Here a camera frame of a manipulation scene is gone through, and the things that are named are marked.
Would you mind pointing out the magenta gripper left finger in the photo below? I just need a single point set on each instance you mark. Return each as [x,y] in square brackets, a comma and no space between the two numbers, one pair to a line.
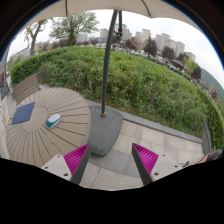
[70,167]

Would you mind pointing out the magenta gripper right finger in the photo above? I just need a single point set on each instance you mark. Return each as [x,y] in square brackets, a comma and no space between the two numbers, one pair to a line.
[152,166]

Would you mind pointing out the white teal computer mouse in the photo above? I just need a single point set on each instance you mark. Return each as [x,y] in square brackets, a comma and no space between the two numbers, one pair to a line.
[53,120]

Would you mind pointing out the blue mouse pad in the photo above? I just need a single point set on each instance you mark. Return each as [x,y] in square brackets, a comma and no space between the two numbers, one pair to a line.
[23,113]

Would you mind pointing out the round beige slatted table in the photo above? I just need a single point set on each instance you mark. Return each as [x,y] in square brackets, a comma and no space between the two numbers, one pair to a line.
[32,142]

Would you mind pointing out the grey umbrella base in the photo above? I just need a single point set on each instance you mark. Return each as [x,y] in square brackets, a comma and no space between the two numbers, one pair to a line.
[104,131]

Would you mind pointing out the green hedge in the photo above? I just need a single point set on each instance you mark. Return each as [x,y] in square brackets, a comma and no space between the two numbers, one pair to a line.
[134,84]

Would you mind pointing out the beige slatted chair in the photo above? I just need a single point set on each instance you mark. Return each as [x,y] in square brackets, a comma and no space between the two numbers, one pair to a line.
[25,88]

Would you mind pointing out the dark umbrella pole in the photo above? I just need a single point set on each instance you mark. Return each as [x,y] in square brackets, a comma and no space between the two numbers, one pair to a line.
[116,14]

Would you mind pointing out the beige umbrella canopy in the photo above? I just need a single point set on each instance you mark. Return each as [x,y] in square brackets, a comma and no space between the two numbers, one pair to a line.
[149,8]

